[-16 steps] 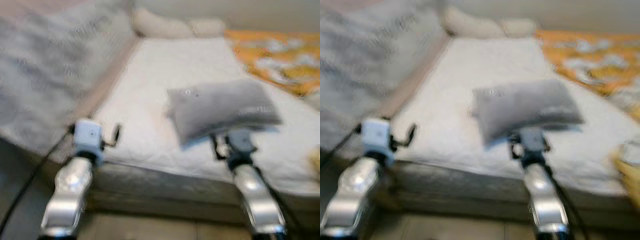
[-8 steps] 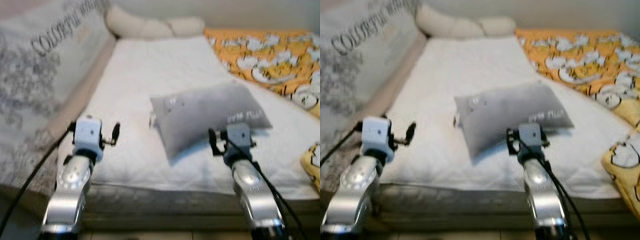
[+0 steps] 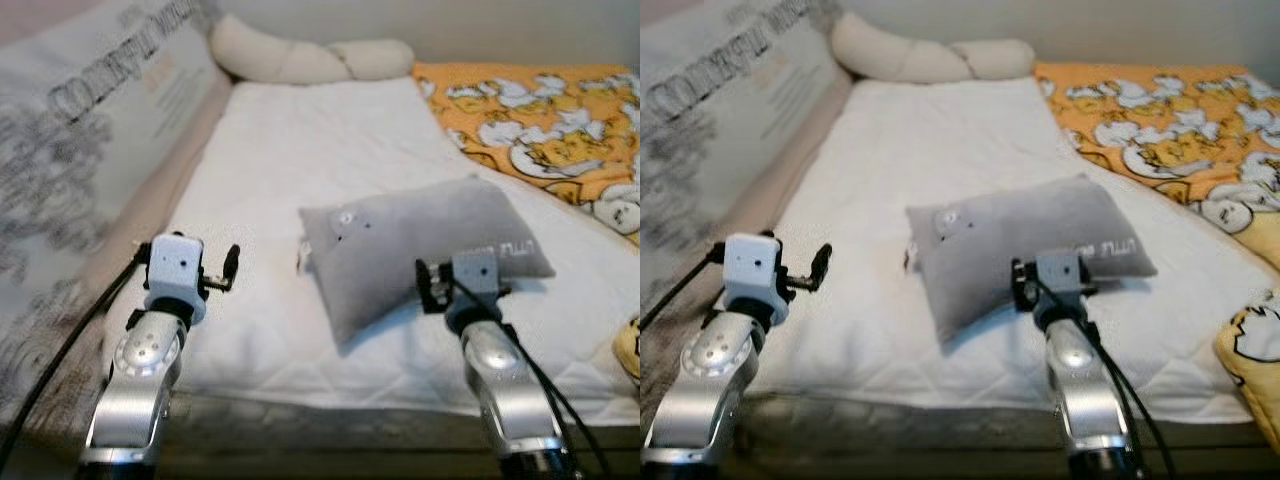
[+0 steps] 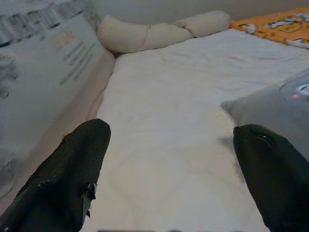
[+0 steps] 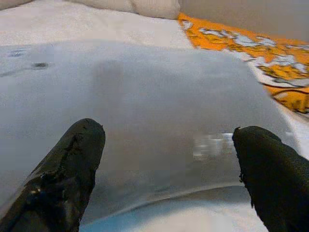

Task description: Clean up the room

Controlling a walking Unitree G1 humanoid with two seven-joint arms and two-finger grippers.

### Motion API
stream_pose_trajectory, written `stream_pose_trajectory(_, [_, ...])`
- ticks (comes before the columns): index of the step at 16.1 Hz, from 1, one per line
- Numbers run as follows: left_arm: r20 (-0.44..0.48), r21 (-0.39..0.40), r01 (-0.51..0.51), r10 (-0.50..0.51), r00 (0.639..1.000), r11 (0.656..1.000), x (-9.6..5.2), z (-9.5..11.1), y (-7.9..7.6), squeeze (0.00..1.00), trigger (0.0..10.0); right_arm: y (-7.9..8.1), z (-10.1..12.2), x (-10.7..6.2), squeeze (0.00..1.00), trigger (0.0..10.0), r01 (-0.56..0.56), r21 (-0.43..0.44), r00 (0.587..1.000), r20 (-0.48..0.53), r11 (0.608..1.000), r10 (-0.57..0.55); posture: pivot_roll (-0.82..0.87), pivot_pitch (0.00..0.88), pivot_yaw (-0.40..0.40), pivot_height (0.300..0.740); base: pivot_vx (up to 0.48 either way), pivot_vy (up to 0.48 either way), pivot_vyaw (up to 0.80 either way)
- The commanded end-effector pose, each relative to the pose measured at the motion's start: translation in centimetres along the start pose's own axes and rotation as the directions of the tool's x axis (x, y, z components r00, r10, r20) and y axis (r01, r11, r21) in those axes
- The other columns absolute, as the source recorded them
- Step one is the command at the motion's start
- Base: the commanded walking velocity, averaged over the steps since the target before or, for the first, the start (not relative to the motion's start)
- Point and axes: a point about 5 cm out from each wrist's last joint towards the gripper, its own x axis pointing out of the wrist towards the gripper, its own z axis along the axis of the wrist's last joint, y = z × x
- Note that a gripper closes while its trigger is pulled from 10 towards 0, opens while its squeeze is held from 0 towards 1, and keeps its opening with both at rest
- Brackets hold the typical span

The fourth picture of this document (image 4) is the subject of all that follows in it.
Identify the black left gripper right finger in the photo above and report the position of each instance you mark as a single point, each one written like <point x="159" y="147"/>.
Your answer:
<point x="277" y="183"/>

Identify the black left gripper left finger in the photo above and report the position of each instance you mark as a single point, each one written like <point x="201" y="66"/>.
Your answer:
<point x="60" y="181"/>

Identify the yellow cartoon egg blanket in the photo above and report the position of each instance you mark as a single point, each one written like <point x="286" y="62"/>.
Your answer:
<point x="265" y="24"/>

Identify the grey pillow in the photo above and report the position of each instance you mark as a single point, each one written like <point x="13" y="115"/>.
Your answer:
<point x="265" y="108"/>

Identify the white labelled panel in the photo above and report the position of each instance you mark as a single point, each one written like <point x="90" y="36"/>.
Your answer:
<point x="48" y="77"/>

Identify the white quilted mattress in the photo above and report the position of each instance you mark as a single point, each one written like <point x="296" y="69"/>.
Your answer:
<point x="181" y="108"/>

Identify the white bolster pillow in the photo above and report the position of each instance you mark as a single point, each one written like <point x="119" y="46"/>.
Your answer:
<point x="144" y="36"/>

